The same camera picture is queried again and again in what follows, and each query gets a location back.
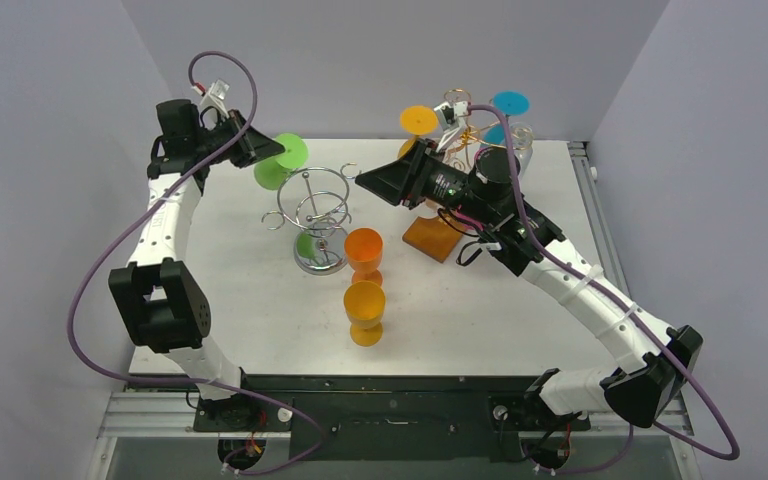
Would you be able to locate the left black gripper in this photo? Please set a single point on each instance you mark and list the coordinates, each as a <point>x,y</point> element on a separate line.
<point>254,147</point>

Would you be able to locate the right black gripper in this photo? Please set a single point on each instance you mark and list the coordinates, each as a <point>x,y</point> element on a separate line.
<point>413,182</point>

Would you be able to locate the green wine glass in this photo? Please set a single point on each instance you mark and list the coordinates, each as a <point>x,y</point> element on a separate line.
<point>271,172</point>

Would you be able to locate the yellow wine glass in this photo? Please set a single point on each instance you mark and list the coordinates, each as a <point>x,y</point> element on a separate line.
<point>417,121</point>
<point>364,304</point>

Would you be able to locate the dark orange wine glass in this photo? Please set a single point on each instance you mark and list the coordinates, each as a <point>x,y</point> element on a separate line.
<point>364,249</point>

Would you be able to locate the gold wire glass rack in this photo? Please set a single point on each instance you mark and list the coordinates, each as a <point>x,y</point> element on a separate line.
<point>438,236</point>

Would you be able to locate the silver wire glass rack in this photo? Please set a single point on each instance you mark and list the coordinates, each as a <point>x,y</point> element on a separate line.
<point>314,201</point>

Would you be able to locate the yellow wine glass front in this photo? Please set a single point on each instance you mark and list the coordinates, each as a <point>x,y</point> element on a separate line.
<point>364,304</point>

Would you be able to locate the blue wine glass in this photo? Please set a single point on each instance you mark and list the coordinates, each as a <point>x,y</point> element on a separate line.
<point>511,104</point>

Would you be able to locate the pink wine glass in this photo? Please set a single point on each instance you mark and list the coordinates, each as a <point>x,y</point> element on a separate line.
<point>465,220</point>

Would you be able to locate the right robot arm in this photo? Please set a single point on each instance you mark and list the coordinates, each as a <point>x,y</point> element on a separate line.
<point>650,356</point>

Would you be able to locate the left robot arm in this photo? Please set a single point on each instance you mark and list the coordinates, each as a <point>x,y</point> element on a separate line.
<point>162,306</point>

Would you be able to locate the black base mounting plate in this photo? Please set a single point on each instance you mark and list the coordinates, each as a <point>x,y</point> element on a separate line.
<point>380,418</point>

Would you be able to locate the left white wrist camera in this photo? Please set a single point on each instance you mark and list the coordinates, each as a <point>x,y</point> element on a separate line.
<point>213,96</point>

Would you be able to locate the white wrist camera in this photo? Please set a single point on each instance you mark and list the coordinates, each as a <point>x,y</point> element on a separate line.
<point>452,117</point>
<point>213,96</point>

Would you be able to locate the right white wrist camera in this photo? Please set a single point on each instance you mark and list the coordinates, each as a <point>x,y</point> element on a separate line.
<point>452,117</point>

